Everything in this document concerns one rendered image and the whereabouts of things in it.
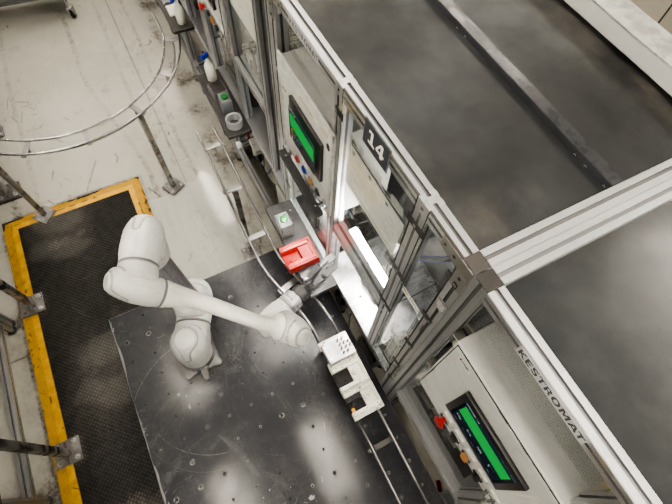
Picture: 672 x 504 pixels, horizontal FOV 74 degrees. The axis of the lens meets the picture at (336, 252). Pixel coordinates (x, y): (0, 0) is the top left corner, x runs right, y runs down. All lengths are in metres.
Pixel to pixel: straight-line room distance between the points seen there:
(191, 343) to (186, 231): 1.50
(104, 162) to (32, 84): 1.13
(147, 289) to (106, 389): 1.63
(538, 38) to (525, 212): 0.62
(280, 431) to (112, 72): 3.50
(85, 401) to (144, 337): 0.88
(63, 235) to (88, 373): 1.04
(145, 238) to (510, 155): 1.17
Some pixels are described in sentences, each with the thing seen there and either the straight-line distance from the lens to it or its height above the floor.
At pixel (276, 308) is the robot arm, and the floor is 1.17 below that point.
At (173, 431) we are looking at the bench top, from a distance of 2.29.
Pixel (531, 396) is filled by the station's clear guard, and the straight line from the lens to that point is 1.09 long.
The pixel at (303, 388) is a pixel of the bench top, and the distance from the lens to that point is 2.22.
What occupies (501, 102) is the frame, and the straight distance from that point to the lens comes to 1.33.
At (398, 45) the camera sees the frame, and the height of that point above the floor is 2.01.
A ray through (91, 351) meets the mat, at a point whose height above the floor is 0.01.
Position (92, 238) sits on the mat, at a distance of 3.61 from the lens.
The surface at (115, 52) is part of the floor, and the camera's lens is 4.86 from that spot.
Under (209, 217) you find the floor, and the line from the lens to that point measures 3.45.
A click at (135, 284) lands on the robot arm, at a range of 1.59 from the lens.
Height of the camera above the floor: 2.87
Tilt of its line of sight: 63 degrees down
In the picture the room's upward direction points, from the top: 5 degrees clockwise
